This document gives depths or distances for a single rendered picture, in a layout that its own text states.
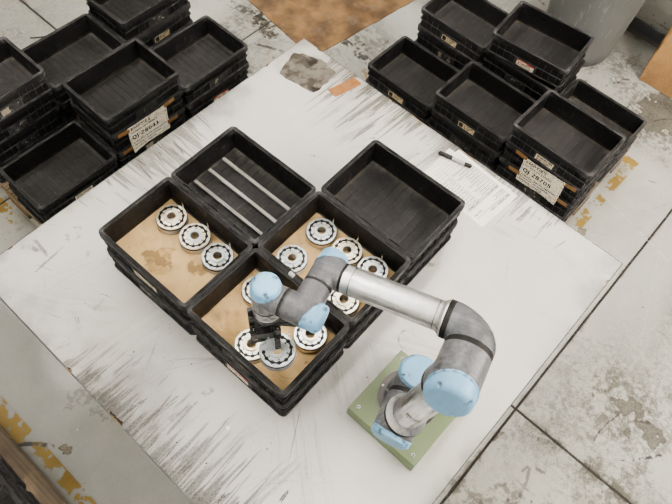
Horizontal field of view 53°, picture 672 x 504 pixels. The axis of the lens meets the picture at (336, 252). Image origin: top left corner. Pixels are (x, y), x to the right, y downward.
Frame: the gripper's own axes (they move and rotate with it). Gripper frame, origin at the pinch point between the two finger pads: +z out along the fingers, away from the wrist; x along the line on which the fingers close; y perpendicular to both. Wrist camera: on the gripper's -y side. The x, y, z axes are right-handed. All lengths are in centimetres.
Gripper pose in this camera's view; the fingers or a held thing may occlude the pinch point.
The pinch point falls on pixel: (277, 339)
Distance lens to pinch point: 190.2
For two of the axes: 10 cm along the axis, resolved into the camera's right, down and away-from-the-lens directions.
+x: 1.8, 8.6, -4.8
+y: -9.8, 1.3, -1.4
